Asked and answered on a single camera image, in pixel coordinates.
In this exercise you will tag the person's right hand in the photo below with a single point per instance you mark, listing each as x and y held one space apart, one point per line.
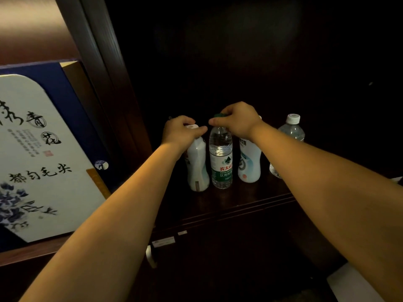
242 121

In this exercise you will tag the person's left hand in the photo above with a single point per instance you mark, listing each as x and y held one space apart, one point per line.
176 133

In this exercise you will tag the person's left thumb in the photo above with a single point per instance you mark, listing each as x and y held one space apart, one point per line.
198 132

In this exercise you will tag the person's right thumb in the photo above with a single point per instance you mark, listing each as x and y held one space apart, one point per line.
217 121

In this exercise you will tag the plain white drink bottle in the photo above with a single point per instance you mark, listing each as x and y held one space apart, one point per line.
197 166

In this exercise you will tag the clear water bottle green cap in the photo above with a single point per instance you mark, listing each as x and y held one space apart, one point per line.
221 160

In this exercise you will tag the person's right forearm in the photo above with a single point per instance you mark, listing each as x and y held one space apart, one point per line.
330 191

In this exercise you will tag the person's left forearm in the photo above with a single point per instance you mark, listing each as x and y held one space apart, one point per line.
119 223

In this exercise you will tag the white drink bottle blue print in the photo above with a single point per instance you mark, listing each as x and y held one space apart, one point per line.
249 163

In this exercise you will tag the clear water bottle white cap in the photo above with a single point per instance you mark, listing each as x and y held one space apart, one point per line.
292 130

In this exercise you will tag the dark wooden cabinet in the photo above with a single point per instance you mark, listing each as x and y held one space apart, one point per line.
226 235

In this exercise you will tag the large white sticker label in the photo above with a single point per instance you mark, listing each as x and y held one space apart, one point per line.
163 241

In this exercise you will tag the blue and white gift box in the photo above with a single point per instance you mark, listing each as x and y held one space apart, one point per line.
41 154

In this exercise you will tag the white flat object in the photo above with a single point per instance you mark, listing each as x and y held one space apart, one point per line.
349 286

